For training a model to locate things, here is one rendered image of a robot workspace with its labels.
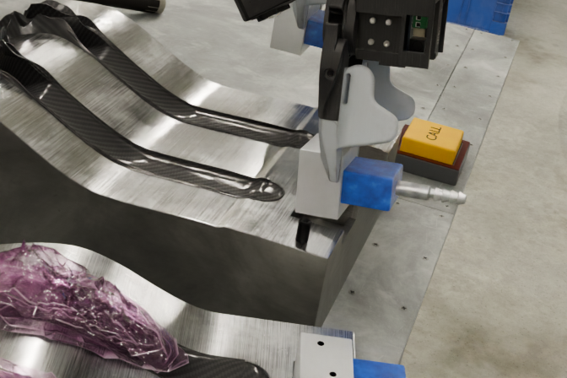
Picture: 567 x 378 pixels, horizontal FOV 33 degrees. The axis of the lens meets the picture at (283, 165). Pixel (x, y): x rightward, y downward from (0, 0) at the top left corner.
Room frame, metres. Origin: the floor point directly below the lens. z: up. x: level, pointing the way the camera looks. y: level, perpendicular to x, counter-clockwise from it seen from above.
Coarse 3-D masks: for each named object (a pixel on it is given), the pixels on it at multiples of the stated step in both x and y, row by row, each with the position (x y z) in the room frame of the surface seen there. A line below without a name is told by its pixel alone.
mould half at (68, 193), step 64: (64, 64) 0.81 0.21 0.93; (0, 128) 0.69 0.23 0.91; (64, 128) 0.73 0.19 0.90; (128, 128) 0.78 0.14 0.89; (192, 128) 0.81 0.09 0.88; (0, 192) 0.69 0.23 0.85; (64, 192) 0.68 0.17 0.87; (128, 192) 0.68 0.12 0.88; (192, 192) 0.69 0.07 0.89; (128, 256) 0.66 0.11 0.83; (192, 256) 0.65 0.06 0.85; (256, 256) 0.63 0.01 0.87; (320, 256) 0.62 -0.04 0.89; (320, 320) 0.64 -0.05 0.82
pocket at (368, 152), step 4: (360, 148) 0.82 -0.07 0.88; (364, 148) 0.82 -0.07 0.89; (368, 148) 0.82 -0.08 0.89; (372, 148) 0.82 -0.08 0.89; (376, 148) 0.82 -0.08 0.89; (360, 152) 0.82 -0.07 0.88; (364, 152) 0.82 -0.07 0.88; (368, 152) 0.82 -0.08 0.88; (372, 152) 0.82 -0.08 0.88; (376, 152) 0.82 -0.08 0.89; (380, 152) 0.82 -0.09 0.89; (384, 152) 0.82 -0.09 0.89; (360, 156) 0.82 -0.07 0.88; (364, 156) 0.82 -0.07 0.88; (368, 156) 0.82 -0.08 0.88; (372, 156) 0.82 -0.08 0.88; (376, 156) 0.82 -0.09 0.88; (380, 156) 0.82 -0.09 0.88; (384, 156) 0.82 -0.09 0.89; (384, 160) 0.82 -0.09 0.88
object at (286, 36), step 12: (288, 12) 0.98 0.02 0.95; (312, 12) 1.00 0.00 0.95; (324, 12) 1.02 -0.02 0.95; (276, 24) 0.99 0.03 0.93; (288, 24) 0.98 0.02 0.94; (312, 24) 0.98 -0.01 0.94; (276, 36) 0.99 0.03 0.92; (288, 36) 0.98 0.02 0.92; (300, 36) 0.98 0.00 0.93; (312, 36) 0.98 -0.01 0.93; (276, 48) 0.99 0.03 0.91; (288, 48) 0.98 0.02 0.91; (300, 48) 0.98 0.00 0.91
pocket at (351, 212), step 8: (352, 208) 0.71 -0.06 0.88; (296, 216) 0.70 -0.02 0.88; (304, 216) 0.72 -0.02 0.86; (312, 216) 0.72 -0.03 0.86; (344, 216) 0.72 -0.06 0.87; (352, 216) 0.71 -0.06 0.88; (320, 224) 0.71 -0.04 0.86; (328, 224) 0.71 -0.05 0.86; (336, 224) 0.72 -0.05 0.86; (344, 224) 0.70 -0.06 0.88; (352, 224) 0.70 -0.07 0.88; (344, 232) 0.69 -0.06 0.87
